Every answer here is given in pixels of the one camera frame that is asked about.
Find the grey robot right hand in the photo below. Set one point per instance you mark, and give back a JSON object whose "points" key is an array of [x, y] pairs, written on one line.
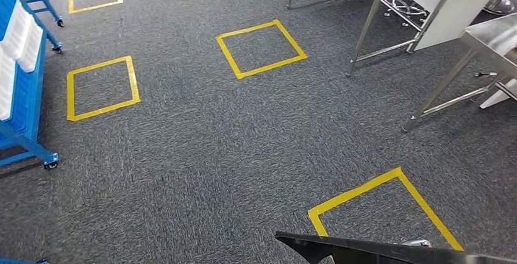
{"points": [[416, 242]]}

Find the black plastic plate holder part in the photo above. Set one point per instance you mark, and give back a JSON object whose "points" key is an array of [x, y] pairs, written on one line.
{"points": [[383, 254]]}

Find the stainless steel workbench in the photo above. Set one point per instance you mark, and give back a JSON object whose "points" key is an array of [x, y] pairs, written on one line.
{"points": [[492, 40]]}

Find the white desk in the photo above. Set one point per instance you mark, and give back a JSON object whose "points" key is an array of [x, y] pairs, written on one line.
{"points": [[497, 96]]}

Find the chrome chair star base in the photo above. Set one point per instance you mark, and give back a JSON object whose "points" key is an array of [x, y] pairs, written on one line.
{"points": [[408, 9]]}

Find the white box cabinet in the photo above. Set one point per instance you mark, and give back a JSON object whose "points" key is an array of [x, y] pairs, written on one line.
{"points": [[460, 7]]}

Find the blue plastic bin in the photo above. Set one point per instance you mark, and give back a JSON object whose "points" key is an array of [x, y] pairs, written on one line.
{"points": [[24, 92]]}

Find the white plastic bin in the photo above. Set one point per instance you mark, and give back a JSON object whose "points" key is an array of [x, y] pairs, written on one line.
{"points": [[6, 84], [31, 48], [16, 28]]}

